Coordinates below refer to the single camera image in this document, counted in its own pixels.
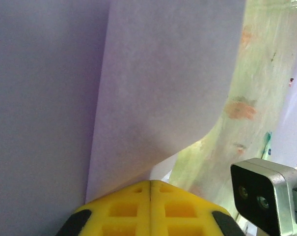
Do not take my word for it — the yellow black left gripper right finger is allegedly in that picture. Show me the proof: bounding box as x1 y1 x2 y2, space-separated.
150 180 246 236

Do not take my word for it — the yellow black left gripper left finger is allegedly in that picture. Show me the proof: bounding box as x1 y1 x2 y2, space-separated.
56 180 151 236

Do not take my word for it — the lilac paper sheet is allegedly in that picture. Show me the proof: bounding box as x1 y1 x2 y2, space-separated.
0 0 247 205

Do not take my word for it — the blue wet wipes packet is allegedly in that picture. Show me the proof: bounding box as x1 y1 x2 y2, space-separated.
261 131 273 160

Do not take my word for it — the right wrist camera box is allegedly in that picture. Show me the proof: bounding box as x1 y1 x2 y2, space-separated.
230 158 297 236

